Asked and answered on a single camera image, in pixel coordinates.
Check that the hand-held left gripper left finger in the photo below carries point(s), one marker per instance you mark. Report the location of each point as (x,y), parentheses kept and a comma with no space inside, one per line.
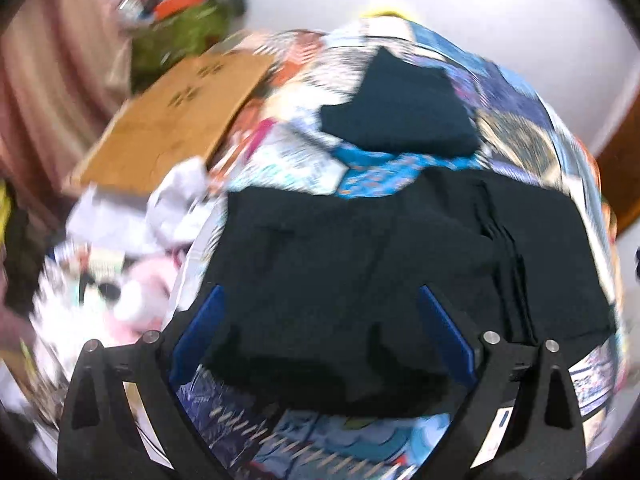
(200,342)

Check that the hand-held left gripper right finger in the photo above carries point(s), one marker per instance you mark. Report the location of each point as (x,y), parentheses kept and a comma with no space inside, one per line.
(447,335)

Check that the black pants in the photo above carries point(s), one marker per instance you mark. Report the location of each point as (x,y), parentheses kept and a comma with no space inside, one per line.
(405,110)
(350,260)

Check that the pink soft toy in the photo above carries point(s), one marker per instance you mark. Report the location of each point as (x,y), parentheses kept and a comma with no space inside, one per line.
(145,295)

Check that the white crumpled cloth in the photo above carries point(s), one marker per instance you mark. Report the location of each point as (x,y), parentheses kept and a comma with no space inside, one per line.
(170,200)

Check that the wooden lap desk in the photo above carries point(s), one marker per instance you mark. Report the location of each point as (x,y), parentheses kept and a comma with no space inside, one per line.
(175,125)

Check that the patchwork printed blanket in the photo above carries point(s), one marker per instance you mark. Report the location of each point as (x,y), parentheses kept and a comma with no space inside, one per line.
(290,125)

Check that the striped pink curtain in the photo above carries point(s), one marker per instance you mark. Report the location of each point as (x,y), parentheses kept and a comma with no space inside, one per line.
(45,85)

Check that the striped cloth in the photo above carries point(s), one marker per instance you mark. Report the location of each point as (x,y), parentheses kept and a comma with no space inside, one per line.
(287,45)

